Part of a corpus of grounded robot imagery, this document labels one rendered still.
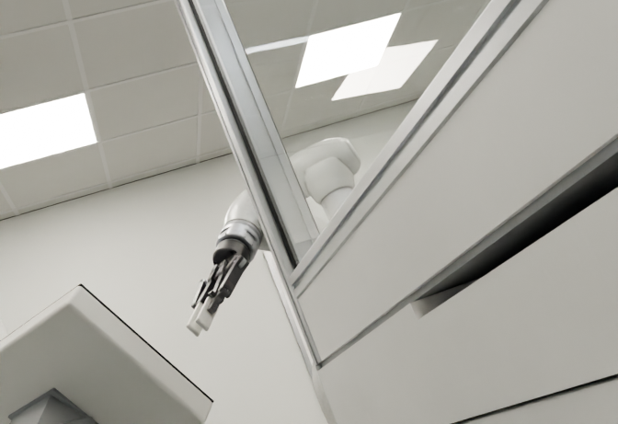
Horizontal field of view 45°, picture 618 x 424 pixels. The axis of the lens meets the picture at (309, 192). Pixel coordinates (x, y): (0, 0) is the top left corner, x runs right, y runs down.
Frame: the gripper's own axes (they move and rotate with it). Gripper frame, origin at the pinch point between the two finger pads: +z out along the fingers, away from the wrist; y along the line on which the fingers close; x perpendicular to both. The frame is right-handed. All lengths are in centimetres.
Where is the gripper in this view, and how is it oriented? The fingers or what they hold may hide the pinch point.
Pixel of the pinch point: (202, 316)
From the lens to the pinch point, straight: 146.5
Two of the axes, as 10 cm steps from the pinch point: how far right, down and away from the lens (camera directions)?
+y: 7.2, -4.7, -5.1
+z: -2.1, 5.5, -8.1
